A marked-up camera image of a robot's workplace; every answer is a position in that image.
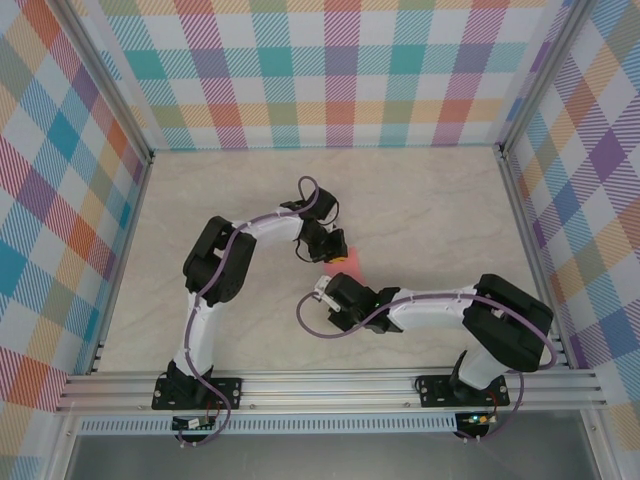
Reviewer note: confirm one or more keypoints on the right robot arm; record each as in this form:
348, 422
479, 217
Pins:
435, 310

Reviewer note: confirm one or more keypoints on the wide aluminium mounting rail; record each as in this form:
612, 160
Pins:
325, 390

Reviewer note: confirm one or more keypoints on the pink paper sheet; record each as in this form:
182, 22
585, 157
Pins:
352, 265

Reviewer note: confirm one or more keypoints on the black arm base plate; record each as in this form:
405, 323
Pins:
432, 392
227, 387

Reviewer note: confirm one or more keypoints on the small circuit board green light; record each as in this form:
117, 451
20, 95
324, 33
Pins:
477, 420

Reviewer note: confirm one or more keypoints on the aluminium frame post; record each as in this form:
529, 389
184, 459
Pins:
105, 85
545, 75

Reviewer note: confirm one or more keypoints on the grey metal panel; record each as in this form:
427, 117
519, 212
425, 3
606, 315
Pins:
325, 460

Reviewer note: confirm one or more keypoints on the aluminium table side rail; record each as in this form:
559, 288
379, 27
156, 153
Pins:
122, 260
532, 255

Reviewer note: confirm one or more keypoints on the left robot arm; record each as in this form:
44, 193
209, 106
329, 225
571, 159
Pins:
200, 325

